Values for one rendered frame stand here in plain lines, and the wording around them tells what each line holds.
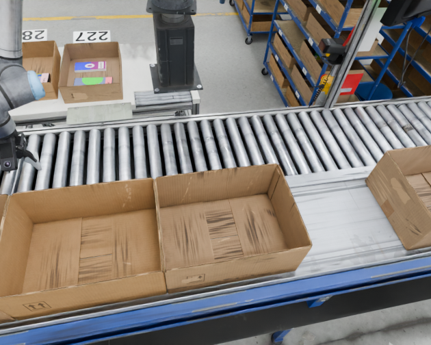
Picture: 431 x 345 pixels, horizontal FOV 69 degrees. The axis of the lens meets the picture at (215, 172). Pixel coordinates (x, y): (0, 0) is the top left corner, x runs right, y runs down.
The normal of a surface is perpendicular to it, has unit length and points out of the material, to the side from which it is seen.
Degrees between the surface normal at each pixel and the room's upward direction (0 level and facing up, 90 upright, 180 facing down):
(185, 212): 1
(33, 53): 88
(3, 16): 80
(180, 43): 90
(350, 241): 0
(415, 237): 90
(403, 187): 90
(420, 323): 0
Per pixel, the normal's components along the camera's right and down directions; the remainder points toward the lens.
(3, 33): 0.23, 0.65
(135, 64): 0.07, -0.62
